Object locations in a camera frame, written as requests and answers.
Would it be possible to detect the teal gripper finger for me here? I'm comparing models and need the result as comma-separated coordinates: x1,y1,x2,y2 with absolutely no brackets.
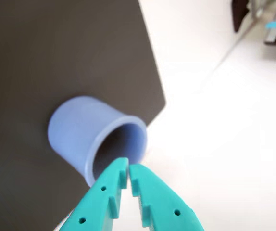
129,164,205,231
56,157,129,231

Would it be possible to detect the dark furniture piece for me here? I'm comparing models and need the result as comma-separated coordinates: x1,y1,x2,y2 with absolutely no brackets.
231,0,276,46

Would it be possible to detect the grey metal bar teal tag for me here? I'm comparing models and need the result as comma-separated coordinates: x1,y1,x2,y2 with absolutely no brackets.
263,0,276,44

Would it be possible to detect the dark grey textured mat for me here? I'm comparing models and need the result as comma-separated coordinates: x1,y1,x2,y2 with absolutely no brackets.
0,0,167,231

